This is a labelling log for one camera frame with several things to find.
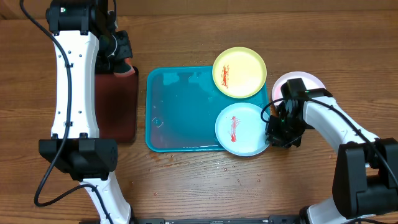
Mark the green and pink sponge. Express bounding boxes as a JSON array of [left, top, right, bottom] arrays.
[[113, 58, 136, 77]]

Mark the light blue plate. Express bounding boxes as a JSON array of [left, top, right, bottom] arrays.
[[215, 103, 270, 157]]

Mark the white plate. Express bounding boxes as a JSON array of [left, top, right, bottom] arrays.
[[272, 71, 325, 101]]

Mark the yellow-green plate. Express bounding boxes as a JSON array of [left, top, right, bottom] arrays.
[[212, 47, 267, 98]]

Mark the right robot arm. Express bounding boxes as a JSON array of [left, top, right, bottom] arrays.
[[265, 78, 397, 223]]

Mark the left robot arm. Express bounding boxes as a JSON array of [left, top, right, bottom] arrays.
[[39, 1, 136, 223]]

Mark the dark red tray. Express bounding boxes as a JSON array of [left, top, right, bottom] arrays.
[[95, 67, 139, 144]]

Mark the teal plastic tray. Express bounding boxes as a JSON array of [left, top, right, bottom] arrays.
[[145, 65, 270, 153]]

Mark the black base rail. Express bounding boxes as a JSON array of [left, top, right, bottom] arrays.
[[135, 215, 305, 224]]

